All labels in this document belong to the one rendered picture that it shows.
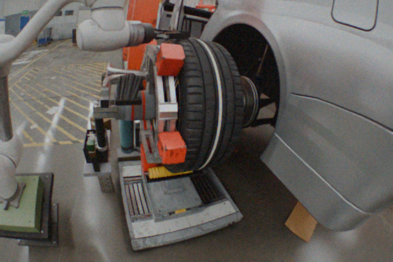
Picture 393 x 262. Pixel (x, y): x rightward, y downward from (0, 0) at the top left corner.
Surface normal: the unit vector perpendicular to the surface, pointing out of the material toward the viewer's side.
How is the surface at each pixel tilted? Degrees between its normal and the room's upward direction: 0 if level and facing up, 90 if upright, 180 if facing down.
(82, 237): 0
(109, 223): 0
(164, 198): 0
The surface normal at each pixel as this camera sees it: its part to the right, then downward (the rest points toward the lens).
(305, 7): -0.90, 0.04
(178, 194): 0.18, -0.87
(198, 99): 0.43, 0.00
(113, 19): 0.78, 0.27
